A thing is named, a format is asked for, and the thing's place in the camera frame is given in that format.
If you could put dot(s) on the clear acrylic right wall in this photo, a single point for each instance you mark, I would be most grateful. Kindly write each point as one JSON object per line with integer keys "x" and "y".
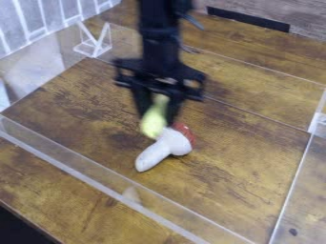
{"x": 301, "y": 224}

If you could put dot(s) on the clear acrylic front wall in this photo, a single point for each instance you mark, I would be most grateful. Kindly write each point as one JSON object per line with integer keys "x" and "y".
{"x": 159, "y": 208}

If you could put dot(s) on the green handled metal spoon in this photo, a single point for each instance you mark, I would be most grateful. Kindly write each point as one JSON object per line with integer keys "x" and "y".
{"x": 154, "y": 120}

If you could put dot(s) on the clear acrylic wall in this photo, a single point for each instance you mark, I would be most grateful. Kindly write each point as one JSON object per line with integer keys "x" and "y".
{"x": 301, "y": 224}
{"x": 32, "y": 66}
{"x": 159, "y": 208}

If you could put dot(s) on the black strip on table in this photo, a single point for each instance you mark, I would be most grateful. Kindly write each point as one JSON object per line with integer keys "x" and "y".
{"x": 249, "y": 19}

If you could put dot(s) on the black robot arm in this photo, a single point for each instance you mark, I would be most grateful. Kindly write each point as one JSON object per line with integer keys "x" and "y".
{"x": 159, "y": 18}

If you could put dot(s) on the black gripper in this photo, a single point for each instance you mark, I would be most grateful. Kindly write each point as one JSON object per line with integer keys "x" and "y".
{"x": 158, "y": 72}

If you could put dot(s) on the white red toy mushroom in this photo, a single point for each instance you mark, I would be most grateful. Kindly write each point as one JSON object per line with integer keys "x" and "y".
{"x": 175, "y": 141}

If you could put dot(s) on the clear acrylic triangle bracket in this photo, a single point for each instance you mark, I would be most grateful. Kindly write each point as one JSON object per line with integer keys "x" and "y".
{"x": 91, "y": 46}

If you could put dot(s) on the clear acrylic left wall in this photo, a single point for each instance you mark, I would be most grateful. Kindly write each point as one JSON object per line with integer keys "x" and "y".
{"x": 32, "y": 66}

